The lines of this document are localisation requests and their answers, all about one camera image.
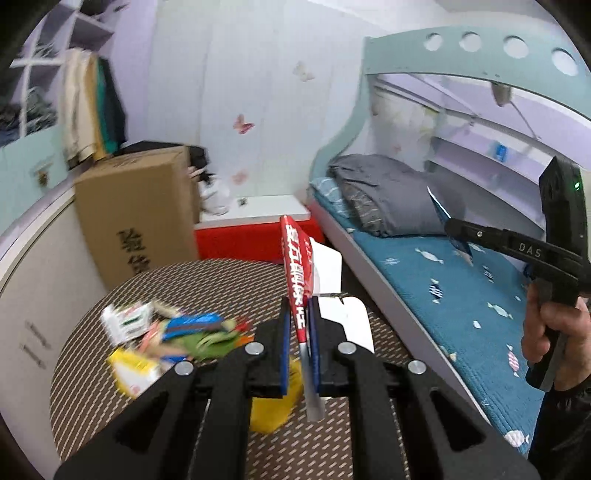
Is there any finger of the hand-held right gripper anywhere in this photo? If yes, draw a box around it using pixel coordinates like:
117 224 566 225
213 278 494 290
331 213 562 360
445 218 580 282

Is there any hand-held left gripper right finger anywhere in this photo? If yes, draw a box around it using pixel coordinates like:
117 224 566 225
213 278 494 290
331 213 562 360
308 298 541 480

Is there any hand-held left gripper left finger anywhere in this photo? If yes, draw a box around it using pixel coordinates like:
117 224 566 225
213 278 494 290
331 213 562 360
53 295 296 480

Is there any red snack wrapper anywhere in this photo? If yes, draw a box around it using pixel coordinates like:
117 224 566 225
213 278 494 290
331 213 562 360
279 215 326 423

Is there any blue snack wrapper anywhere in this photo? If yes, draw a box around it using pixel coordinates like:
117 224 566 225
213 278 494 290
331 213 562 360
427 187 474 259

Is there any pile of colourful wrappers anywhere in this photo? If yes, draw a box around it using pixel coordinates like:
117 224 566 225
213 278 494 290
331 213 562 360
139 300 254 365

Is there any person's right forearm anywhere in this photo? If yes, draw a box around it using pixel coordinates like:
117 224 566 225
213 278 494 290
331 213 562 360
526 381 591 480

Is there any person's right hand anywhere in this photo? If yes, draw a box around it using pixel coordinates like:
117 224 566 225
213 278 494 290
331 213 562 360
522 277 591 391

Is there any white paper sheet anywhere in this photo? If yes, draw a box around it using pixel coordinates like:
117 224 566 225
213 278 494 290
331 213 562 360
318 295 376 354
309 237 342 296

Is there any yellow plastic bag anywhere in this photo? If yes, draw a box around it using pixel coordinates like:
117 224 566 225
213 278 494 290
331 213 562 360
249 360 303 435

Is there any blue candy-print bed sheet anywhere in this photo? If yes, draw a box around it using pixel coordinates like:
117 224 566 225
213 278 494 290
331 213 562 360
307 178 546 457

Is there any brown patterned table cloth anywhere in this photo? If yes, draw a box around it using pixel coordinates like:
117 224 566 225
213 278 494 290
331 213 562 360
48 258 411 480

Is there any red bench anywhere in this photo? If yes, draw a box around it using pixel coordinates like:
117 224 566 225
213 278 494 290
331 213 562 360
194 217 326 266

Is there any grey folded blanket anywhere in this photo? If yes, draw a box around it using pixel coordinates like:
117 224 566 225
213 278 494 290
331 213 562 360
328 154 465 238

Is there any white slab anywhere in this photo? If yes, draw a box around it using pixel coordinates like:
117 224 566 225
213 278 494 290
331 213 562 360
194 194 311 232

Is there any blue patterned pillow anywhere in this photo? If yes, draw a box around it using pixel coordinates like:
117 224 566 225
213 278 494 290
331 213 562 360
309 178 361 232

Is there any white plastic bag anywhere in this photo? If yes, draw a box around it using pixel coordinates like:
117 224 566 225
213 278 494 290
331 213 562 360
198 178 232 215

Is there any yellow white packet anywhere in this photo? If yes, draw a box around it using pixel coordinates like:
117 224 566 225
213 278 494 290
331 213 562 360
107 347 162 398

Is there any brown cardboard box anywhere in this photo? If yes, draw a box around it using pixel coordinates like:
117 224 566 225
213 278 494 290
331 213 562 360
74 145 201 291

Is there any black bag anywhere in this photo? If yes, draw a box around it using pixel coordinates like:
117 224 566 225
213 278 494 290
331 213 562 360
113 141 211 171

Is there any bed with blue cover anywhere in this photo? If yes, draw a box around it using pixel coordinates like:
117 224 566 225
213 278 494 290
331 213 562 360
305 25 591 457

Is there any white curved cabinet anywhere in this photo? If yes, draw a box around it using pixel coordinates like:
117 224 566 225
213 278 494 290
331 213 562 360
0 185 109 480

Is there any green hanging garment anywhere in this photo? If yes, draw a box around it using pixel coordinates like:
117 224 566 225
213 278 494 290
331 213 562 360
95 58 127 155

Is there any cream hanging garment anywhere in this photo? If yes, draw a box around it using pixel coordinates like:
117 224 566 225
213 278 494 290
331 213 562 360
62 48 100 164

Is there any white open wardrobe shelf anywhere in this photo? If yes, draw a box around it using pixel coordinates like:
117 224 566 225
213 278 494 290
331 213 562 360
9 0 116 139

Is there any lilac wall shelf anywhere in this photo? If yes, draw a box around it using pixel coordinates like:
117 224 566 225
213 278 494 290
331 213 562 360
425 124 555 232

